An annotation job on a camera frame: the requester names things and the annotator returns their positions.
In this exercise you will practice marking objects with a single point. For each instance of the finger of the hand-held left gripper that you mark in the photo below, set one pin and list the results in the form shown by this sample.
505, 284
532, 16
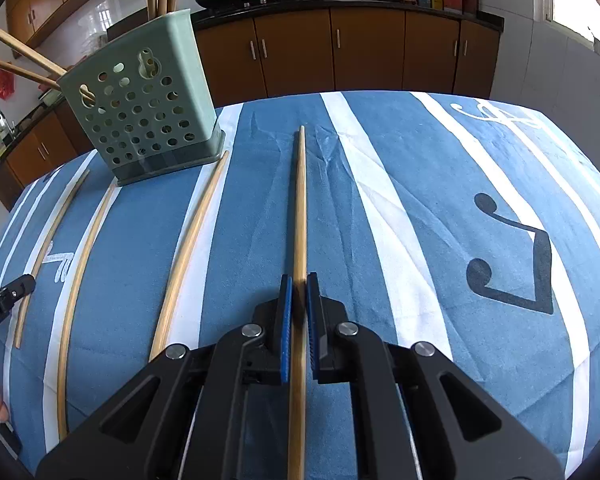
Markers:
17, 290

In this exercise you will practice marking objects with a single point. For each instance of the blue white striped tablecloth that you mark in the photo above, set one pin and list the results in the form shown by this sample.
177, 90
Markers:
430, 210

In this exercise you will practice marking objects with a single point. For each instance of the red plastic bag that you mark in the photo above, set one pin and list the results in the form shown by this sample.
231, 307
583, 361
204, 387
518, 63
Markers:
2, 84

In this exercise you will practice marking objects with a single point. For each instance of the wooden base cabinets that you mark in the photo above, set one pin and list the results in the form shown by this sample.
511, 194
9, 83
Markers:
300, 55

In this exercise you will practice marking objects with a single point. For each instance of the green perforated utensil holder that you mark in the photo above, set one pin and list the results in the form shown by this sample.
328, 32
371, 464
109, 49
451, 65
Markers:
177, 45

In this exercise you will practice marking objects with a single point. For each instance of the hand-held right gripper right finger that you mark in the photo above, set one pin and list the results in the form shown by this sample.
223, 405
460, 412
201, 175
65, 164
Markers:
312, 320

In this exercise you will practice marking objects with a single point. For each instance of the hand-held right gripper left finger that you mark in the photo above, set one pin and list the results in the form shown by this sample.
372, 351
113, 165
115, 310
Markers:
286, 320

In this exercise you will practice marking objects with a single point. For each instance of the black kitchen countertop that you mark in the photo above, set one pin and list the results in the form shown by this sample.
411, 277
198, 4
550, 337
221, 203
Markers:
370, 0

